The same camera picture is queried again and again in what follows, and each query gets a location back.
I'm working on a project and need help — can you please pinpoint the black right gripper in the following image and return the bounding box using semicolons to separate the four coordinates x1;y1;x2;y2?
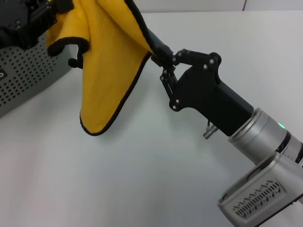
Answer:
151;47;254;137

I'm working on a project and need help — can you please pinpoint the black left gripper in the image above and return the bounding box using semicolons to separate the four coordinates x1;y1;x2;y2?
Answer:
0;0;73;49

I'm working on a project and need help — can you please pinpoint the yellow towel with black trim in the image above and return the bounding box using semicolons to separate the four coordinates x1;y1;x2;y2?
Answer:
45;0;175;137

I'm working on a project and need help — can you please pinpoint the grey perforated storage box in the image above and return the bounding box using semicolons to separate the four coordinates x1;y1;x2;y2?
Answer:
0;32;83;117

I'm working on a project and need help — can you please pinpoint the right arm cable with connectors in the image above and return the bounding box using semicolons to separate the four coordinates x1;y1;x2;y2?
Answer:
202;119;217;139

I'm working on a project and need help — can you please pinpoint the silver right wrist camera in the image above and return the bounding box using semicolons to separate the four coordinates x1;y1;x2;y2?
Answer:
217;151;303;225

